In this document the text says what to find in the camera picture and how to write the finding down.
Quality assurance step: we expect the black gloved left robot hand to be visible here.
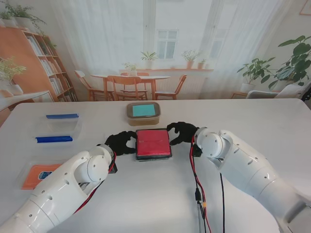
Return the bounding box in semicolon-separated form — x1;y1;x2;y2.
104;131;138;156

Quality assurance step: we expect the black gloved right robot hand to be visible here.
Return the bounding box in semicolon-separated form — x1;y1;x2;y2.
166;122;200;147

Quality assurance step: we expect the brown paper food container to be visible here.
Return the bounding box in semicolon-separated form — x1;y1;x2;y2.
126;101;162;127

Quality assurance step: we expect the red container lid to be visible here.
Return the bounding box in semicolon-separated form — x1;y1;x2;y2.
135;129;171;157

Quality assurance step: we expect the black plastic tray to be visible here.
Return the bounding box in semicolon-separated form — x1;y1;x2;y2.
134;128;173;162

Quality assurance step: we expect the clear lid with teal label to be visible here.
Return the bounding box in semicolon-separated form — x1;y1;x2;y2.
126;102;162;119

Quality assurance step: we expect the clear container with blue clips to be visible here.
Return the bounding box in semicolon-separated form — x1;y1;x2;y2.
35;113;83;145

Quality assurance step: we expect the clear lid with orange label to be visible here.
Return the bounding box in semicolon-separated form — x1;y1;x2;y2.
16;161;66;191

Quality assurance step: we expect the printed room scene backdrop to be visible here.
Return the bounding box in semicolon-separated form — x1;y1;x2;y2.
0;0;311;128

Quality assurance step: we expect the black equipment piece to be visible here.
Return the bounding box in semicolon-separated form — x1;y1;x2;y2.
300;83;311;103

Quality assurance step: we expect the right arm red black cable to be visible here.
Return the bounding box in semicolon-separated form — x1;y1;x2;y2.
189;137;225;233

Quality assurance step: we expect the arm red black cable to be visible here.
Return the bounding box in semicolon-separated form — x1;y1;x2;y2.
72;150;119;215
189;137;225;233

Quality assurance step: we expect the left arm red black cable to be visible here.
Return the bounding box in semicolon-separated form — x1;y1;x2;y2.
72;150;119;215

